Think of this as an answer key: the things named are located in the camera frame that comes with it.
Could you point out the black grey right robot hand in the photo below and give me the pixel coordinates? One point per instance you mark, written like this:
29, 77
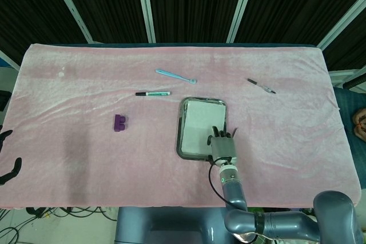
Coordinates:
224, 148

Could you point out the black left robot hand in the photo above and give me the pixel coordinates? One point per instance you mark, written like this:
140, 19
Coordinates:
17, 167

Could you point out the white paper sheet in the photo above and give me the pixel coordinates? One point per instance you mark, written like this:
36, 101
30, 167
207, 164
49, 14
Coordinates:
200, 118

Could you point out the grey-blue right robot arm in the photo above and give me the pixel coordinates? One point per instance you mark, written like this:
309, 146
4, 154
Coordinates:
234, 192

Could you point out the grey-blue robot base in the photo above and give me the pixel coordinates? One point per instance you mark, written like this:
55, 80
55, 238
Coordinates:
171, 227

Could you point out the metal tray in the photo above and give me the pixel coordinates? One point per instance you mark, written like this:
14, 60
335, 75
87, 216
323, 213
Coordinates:
178, 141

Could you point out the metal tweezers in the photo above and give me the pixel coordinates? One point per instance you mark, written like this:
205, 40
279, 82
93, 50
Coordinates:
235, 132

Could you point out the clear black ballpoint pen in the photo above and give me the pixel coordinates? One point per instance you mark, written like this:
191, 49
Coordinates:
261, 85

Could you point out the light blue toothbrush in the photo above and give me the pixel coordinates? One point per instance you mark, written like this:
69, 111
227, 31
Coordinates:
174, 75

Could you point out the green white marker pen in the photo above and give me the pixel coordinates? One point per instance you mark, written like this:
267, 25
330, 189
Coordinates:
154, 93

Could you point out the pink velvet table cloth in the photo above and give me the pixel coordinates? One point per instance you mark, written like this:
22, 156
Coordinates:
114, 155

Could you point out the purple plastic block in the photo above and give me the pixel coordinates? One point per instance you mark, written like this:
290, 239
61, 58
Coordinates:
120, 123

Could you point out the teal padded bench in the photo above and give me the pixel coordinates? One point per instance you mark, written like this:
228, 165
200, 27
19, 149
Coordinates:
347, 118

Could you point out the pink skin-coloured model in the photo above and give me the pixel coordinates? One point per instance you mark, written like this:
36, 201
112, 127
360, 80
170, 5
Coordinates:
360, 124

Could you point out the black ribbed bar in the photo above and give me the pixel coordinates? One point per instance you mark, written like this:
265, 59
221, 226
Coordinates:
354, 82

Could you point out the black ribbed partition panel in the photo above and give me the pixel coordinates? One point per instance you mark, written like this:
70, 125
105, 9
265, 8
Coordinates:
194, 4
108, 4
351, 47
297, 1
25, 7

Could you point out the white partition frame post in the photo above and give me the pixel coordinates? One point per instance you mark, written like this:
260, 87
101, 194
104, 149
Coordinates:
71, 9
340, 24
145, 7
243, 7
8, 59

